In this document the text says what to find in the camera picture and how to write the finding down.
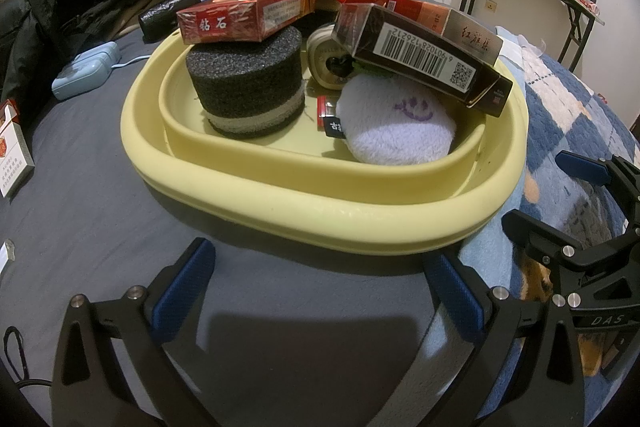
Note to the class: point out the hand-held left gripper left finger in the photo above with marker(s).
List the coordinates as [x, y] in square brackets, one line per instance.
[185, 287]

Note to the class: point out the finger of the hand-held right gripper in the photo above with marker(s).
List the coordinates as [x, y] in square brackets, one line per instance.
[582, 167]
[540, 237]

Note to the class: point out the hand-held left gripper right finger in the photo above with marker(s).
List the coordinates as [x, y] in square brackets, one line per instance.
[455, 292]

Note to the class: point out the yellow plastic basin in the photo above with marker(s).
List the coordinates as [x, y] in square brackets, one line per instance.
[300, 217]

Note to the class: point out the dark cigarette box silver end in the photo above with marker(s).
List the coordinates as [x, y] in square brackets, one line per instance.
[415, 47]

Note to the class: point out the silver earbud case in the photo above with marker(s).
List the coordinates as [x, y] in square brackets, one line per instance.
[320, 62]

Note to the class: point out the glossy red cigarette pack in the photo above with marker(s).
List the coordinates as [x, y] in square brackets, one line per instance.
[220, 24]

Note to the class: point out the blue checkered blanket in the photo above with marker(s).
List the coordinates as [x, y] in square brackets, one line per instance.
[550, 97]

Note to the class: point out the grey bed sheet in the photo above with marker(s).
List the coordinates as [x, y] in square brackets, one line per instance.
[100, 217]

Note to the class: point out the red item on table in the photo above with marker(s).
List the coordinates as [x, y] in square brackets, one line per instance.
[587, 4]

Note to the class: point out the white fluffy smiley pad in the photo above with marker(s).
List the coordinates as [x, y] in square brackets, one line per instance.
[395, 132]

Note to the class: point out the white card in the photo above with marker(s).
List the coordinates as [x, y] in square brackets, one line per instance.
[5, 254]

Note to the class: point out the small red black packet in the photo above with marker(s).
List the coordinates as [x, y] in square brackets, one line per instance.
[332, 124]

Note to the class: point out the white cigarette pack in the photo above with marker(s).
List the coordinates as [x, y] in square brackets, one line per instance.
[12, 157]

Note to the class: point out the black round sponge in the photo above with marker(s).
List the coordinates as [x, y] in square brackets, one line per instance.
[245, 77]

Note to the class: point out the light blue small device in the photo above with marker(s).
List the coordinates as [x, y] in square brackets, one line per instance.
[82, 69]

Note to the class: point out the black rectangular pouch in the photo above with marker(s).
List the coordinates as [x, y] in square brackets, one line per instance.
[160, 14]

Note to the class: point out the wall socket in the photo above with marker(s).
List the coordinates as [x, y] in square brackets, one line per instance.
[493, 6]

